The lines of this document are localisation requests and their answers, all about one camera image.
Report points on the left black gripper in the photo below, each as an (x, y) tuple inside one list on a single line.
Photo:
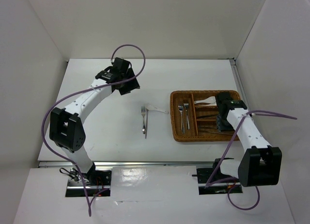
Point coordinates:
[(133, 84)]

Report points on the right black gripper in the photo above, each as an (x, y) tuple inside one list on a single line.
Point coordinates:
[(220, 127)]

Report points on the white ceramic spoon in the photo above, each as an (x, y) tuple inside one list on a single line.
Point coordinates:
[(205, 104), (209, 100), (154, 108)]

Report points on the silver fork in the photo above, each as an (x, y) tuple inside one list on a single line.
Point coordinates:
[(181, 108), (143, 113), (186, 106)]

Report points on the silver knife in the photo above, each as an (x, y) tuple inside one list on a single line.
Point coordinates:
[(146, 122)]

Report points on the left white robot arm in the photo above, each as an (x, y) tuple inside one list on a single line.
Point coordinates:
[(66, 124)]

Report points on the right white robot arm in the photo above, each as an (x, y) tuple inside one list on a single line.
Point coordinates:
[(260, 165)]

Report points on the brown wicker divided tray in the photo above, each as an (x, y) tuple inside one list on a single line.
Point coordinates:
[(193, 134)]

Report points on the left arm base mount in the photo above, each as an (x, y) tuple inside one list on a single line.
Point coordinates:
[(101, 183)]

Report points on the aluminium table rail front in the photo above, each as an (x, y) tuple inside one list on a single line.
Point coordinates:
[(45, 164)]

